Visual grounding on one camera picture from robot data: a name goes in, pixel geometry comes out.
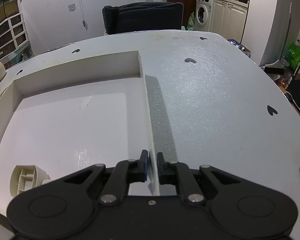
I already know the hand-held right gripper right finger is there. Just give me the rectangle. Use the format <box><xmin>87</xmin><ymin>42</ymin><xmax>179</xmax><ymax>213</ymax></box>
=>
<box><xmin>156</xmin><ymin>152</ymin><xmax>241</xmax><ymax>207</ymax></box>

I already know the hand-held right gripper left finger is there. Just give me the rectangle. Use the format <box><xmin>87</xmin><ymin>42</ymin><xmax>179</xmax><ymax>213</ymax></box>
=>
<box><xmin>64</xmin><ymin>149</ymin><xmax>149</xmax><ymax>206</ymax></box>

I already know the white shallow tray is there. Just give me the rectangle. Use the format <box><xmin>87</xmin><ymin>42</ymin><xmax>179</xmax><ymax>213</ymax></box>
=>
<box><xmin>0</xmin><ymin>50</ymin><xmax>161</xmax><ymax>217</ymax></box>

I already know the white round plastic cap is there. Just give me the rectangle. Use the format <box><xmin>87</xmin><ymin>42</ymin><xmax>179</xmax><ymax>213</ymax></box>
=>
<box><xmin>9</xmin><ymin>164</ymin><xmax>51</xmax><ymax>197</ymax></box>

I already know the green plastic bag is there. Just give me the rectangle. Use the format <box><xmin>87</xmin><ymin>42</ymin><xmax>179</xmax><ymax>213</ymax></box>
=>
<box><xmin>187</xmin><ymin>12</ymin><xmax>196</xmax><ymax>31</ymax></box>

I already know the dark blue covered chair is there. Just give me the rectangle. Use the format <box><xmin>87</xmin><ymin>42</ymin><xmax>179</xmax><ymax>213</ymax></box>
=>
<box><xmin>102</xmin><ymin>2</ymin><xmax>184</xmax><ymax>35</ymax></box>

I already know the white washing machine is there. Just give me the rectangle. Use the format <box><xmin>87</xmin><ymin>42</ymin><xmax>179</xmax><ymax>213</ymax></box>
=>
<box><xmin>194</xmin><ymin>0</ymin><xmax>214</xmax><ymax>32</ymax></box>

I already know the white kitchen cabinet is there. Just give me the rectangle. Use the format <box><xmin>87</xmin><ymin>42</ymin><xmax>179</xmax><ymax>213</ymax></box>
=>
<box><xmin>210</xmin><ymin>0</ymin><xmax>248</xmax><ymax>40</ymax></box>

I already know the green shopping bag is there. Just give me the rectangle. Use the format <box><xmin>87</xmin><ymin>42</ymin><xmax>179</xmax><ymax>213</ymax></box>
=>
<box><xmin>282</xmin><ymin>42</ymin><xmax>300</xmax><ymax>71</ymax></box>

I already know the white drawer cabinet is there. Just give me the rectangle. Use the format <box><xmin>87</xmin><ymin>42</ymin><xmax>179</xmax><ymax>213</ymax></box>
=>
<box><xmin>0</xmin><ymin>12</ymin><xmax>31</xmax><ymax>61</ymax></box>

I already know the glass fish tank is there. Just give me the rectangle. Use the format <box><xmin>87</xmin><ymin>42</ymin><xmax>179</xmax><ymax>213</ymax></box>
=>
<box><xmin>0</xmin><ymin>0</ymin><xmax>21</xmax><ymax>30</ymax></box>

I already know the white hanging cable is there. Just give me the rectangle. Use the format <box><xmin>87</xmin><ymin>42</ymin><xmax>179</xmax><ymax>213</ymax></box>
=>
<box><xmin>77</xmin><ymin>0</ymin><xmax>88</xmax><ymax>29</ymax></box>

